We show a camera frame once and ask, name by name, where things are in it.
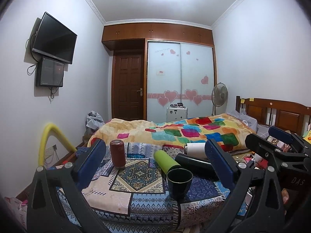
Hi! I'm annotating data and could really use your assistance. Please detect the dark green cup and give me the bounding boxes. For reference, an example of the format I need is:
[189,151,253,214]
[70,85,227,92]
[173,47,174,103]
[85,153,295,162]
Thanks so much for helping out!
[167,168,193,202]

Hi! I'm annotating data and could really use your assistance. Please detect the right hand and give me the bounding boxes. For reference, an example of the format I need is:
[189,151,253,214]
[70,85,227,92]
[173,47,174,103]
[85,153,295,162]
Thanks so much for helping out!
[281,189,289,205]

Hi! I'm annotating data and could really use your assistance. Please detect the grey pillow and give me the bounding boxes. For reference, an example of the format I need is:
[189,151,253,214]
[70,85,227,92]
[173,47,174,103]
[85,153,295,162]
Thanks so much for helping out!
[227,110,269,139]

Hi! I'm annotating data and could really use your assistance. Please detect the wooden headboard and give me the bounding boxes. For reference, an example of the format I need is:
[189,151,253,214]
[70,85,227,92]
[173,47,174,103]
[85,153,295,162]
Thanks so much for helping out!
[236,96,310,135]

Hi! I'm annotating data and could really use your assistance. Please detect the black thermos bottle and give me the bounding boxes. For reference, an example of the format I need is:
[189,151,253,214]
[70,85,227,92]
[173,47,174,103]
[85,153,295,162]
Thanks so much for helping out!
[175,153,219,182]

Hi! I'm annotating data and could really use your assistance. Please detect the red bottle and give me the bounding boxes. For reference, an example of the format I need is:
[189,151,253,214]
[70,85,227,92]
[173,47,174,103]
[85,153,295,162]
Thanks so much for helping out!
[110,139,126,169]

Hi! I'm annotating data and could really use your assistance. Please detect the colourful patchwork blanket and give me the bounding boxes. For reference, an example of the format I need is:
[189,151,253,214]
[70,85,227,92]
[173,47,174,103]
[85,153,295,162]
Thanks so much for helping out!
[87,114,254,152]

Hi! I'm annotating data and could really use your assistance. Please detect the white bottle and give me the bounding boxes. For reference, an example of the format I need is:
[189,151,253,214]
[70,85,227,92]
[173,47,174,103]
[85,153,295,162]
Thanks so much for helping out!
[184,143,207,159]

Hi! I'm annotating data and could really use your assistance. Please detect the grey clothes pile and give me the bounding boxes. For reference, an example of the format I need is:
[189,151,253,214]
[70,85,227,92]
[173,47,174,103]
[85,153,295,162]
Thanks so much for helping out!
[85,110,105,135]

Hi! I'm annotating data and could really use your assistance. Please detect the yellow foam tube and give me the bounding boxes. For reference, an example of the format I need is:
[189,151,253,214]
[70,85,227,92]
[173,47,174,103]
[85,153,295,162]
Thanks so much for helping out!
[38,123,76,166]

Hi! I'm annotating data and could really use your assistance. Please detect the blue patterned cloth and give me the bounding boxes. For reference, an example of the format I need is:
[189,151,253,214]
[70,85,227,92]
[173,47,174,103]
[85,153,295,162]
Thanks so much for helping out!
[48,142,246,233]

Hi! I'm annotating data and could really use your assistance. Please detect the standing electric fan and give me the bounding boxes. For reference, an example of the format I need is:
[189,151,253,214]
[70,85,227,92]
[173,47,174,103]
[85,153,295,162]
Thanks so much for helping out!
[211,83,228,116]

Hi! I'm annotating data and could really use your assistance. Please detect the lime green bottle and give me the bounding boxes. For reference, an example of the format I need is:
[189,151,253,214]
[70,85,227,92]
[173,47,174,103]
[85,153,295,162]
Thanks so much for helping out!
[154,150,181,174]

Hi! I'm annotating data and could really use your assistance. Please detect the white bedside cabinet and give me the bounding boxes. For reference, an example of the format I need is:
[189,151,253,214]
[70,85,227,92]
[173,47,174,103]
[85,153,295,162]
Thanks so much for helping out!
[166,103,188,122]

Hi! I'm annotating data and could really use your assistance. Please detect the white sliding wardrobe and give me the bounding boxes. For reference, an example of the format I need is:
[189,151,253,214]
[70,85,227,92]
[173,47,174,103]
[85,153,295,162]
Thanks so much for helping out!
[147,42,215,123]

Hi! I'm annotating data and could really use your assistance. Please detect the brown wooden door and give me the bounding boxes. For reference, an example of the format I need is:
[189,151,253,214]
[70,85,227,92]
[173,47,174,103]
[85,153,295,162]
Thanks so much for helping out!
[111,51,143,121]

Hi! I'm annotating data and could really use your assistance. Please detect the wooden overhead cabinet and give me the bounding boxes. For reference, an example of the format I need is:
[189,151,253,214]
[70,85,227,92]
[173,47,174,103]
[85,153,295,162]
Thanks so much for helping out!
[102,23,214,50]

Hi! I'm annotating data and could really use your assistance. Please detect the small black wall monitor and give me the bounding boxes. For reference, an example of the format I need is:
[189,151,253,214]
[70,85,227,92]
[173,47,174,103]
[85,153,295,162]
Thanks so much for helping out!
[35,57,64,87]

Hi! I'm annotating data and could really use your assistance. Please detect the black wall television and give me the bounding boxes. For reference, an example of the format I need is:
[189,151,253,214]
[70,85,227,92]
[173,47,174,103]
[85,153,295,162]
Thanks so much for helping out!
[31,12,78,64]

